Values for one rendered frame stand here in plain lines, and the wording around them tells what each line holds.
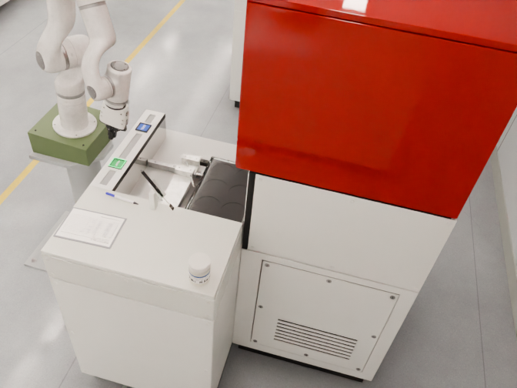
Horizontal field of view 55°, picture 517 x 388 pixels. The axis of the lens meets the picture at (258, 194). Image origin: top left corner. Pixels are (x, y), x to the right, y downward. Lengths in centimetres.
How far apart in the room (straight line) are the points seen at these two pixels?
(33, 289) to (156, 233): 129
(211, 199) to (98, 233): 48
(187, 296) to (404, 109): 90
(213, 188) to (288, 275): 47
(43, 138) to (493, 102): 178
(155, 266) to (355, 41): 96
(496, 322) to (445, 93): 196
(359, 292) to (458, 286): 127
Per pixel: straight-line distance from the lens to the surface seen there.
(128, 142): 223
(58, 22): 208
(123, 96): 186
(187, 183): 213
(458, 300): 316
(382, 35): 136
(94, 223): 189
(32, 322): 288
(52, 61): 214
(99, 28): 181
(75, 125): 236
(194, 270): 161
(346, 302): 211
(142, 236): 183
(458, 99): 145
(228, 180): 212
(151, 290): 175
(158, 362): 218
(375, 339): 229
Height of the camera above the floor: 234
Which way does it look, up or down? 44 degrees down
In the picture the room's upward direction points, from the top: 7 degrees clockwise
